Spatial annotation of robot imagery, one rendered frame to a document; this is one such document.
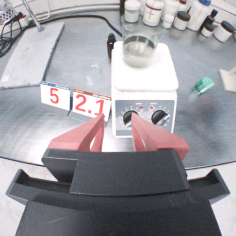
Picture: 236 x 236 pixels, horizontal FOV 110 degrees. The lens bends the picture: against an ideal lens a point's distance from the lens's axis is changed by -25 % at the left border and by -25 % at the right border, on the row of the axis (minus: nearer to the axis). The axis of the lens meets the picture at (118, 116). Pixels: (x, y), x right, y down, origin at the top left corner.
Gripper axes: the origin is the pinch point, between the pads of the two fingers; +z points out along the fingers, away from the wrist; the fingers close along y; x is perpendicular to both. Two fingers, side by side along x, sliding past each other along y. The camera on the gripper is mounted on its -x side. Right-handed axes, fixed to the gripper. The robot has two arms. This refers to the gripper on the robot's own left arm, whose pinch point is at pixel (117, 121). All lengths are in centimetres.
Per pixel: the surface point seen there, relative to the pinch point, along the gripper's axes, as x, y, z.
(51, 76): -0.4, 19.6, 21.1
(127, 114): 4.1, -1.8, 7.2
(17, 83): -0.1, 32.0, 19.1
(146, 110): 3.4, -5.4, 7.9
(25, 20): -24, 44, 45
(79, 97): 2.9, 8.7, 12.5
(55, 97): 3.1, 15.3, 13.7
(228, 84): -0.1, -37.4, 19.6
